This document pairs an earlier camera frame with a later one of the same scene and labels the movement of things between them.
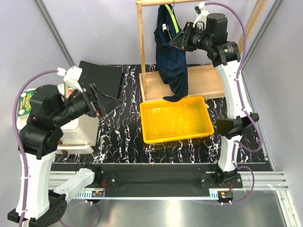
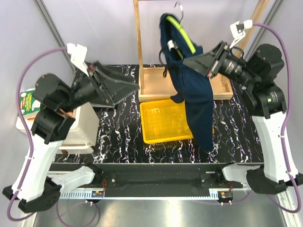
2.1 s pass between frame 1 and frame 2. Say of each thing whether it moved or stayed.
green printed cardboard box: stayed
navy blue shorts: moved
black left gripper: moved
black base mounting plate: stayed
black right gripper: moved
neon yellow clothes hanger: moved
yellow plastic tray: stayed
